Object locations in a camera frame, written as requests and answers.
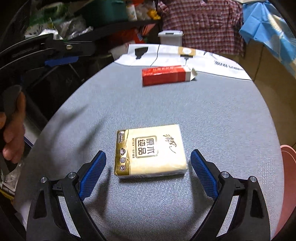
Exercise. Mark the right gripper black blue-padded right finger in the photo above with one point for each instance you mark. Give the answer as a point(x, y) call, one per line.
point(250, 220)

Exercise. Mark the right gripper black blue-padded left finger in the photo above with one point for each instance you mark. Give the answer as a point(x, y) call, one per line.
point(46, 220)

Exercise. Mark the cream tissue pack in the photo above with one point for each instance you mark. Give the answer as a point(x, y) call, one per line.
point(150, 152)

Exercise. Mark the red white carton box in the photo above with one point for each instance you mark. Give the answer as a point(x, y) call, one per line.
point(166, 75)

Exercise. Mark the white plastic trash bin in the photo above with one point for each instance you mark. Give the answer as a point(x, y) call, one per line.
point(171, 37)

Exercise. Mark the person's left hand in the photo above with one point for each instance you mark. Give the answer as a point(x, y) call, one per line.
point(14, 131)

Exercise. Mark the black metal storage shelf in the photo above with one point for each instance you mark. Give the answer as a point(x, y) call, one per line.
point(102, 22)

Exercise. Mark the pink plastic basin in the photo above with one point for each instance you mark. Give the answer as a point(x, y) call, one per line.
point(286, 225)

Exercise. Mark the red plaid hanging shirt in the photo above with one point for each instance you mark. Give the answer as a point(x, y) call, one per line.
point(212, 26)

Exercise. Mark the blue white floral cloth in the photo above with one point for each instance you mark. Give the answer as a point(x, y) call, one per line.
point(264, 24)

